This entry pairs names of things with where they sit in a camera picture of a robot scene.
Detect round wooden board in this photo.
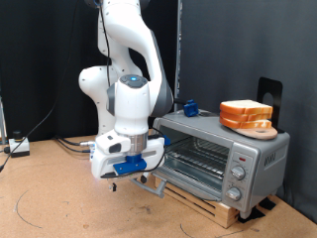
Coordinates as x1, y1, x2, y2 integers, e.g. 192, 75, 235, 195
227, 126, 278, 141

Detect vertical metal pole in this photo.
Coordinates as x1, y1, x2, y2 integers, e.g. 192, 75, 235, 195
173, 0, 183, 100

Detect emergency stop button box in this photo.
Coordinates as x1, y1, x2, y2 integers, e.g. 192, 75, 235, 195
8, 130, 31, 158

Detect glass oven door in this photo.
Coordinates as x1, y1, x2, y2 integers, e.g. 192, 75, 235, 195
130, 170, 223, 202

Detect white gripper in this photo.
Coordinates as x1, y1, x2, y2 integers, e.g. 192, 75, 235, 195
90, 130, 166, 192

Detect silver oven knob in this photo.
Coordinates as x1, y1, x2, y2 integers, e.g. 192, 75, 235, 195
230, 166, 247, 181
225, 186, 242, 202

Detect black curtain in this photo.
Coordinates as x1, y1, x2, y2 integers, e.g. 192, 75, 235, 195
0, 0, 181, 142

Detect silver toaster oven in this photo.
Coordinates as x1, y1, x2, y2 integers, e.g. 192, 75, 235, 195
152, 108, 291, 219

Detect black tape strip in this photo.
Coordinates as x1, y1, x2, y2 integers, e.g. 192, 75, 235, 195
259, 197, 276, 211

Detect metal stand leg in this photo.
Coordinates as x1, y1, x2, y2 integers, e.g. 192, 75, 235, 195
0, 95, 8, 145

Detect black metal bookend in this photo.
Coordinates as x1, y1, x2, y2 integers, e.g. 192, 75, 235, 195
257, 76, 283, 134

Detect grey curtain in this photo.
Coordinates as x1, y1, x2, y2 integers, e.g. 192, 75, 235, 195
179, 0, 317, 224

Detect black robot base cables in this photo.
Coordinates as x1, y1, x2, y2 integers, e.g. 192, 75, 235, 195
53, 136, 97, 154

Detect wire oven rack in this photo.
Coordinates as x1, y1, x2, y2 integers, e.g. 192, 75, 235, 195
163, 136, 231, 181

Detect long black hanging cable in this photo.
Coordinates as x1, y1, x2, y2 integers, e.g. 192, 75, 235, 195
0, 0, 82, 173

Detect wooden slatted base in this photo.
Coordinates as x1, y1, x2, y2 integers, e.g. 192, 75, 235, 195
154, 177, 240, 229

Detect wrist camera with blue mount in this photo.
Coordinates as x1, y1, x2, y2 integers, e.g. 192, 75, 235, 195
113, 134, 171, 176

